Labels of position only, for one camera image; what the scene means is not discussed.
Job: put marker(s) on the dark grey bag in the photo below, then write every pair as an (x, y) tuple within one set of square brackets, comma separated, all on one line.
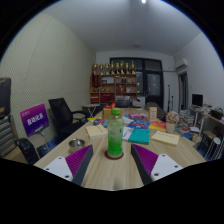
[(4, 96)]

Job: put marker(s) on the flower bouquet in cup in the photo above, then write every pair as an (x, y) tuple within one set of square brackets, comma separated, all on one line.
[(172, 117)]

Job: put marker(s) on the pale yellow notebook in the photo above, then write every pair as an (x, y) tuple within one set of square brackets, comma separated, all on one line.
[(165, 138)]

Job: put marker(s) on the beige book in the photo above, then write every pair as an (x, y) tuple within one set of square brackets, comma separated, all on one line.
[(96, 131)]

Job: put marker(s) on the ceiling tube light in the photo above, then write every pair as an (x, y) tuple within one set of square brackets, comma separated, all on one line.
[(144, 1)]

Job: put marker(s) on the silver ribbed suitcase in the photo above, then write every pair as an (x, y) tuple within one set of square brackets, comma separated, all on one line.
[(6, 136)]

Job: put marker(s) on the purple sign board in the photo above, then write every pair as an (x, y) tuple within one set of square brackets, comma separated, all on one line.
[(34, 119)]

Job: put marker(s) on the blue printed book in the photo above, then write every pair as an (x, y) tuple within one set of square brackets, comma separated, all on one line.
[(139, 124)]

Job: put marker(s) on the teal book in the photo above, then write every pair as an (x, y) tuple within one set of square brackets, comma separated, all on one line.
[(140, 136)]

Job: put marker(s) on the black office chair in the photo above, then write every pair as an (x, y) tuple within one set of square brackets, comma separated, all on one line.
[(61, 115)]

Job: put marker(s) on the small white round table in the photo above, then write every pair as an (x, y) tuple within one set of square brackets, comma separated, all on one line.
[(90, 106)]

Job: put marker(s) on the black computer monitor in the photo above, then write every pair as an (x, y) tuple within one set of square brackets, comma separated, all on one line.
[(197, 100)]

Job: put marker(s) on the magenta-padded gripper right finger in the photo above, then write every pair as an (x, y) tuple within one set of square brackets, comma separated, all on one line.
[(166, 166)]

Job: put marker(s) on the white open book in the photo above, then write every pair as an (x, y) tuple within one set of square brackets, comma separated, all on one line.
[(128, 132)]

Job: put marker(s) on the flat round red coaster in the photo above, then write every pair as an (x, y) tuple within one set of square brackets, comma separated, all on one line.
[(106, 155)]

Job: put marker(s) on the white round stool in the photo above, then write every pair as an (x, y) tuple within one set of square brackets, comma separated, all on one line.
[(212, 146)]

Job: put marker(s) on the white wall air conditioner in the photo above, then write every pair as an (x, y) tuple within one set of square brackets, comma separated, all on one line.
[(181, 64)]

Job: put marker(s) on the orange book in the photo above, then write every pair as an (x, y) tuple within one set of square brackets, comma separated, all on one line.
[(157, 125)]

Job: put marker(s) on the black framed glass door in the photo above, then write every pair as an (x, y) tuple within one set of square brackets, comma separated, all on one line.
[(153, 83)]

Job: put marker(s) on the small orange carton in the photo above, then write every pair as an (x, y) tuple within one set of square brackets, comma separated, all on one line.
[(152, 114)]

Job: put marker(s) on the wooden shelf unit with trophies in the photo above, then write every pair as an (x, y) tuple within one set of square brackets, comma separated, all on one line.
[(111, 86)]

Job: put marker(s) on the cluttered side desk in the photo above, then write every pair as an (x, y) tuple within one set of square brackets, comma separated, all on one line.
[(211, 120)]

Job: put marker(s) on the yellow gift box red ribbon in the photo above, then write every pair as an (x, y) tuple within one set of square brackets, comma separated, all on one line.
[(106, 114)]

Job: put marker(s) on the small steel cup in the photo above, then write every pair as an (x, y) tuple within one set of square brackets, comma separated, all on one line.
[(76, 145)]

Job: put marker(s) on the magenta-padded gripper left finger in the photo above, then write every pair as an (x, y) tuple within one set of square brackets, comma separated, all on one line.
[(58, 168)]

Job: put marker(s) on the green drink bottle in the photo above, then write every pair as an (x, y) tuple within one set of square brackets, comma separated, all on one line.
[(115, 140)]

